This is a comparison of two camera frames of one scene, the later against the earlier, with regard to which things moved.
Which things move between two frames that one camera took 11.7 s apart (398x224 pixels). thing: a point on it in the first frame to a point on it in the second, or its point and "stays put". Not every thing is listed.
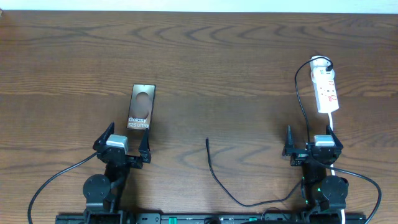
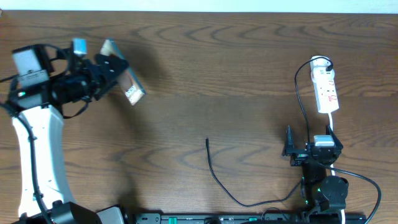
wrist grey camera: x=323 y=140 stays put
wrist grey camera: x=118 y=141 to x=80 y=46
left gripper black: x=143 y=157 to x=110 y=74
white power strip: x=324 y=84 stays put
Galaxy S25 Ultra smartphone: x=141 y=106 to x=132 y=88
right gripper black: x=299 y=155 stays put
